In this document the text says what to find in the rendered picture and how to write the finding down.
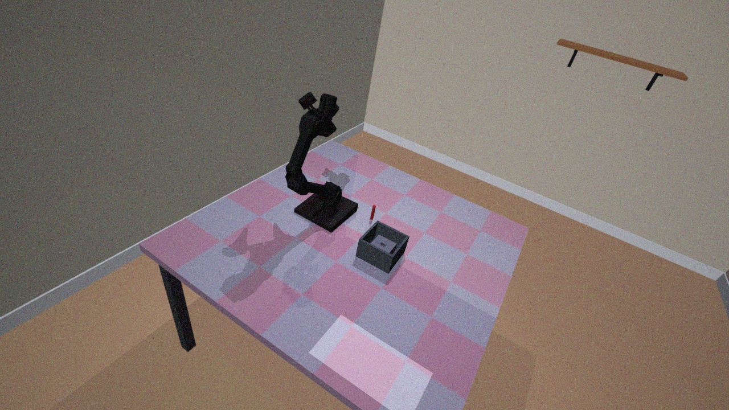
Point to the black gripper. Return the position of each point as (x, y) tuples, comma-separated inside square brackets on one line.
[(307, 101)]

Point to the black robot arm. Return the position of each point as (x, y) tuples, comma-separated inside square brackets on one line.
[(311, 126)]

